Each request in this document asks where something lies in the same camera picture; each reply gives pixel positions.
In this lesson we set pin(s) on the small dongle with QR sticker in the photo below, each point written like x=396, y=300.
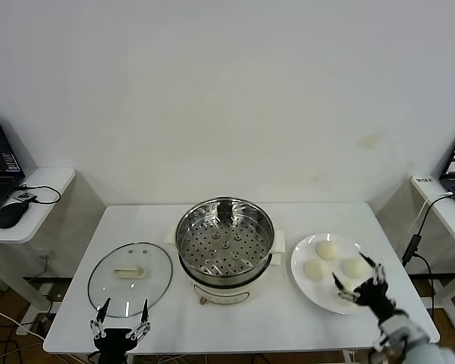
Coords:
x=26, y=196

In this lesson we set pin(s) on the black computer mouse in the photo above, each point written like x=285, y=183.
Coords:
x=10, y=215

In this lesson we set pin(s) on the black laptop beside mouse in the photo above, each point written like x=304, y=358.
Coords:
x=0, y=159

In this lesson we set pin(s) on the white round plate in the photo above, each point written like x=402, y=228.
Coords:
x=314, y=294

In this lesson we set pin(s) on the white side table with mouse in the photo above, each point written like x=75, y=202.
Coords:
x=41, y=197

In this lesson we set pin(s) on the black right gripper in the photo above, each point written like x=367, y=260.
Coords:
x=375, y=297

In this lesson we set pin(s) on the perforated steel steamer basket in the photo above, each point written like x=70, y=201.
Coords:
x=223, y=242

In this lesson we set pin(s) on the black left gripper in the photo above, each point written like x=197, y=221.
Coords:
x=113, y=343

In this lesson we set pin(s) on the cream electric cooker pot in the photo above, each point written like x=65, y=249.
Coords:
x=221, y=294

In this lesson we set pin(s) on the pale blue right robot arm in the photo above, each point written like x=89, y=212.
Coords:
x=421, y=343

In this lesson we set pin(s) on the white steamed baozi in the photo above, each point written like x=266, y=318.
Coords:
x=353, y=267
x=327, y=250
x=316, y=270
x=348, y=285

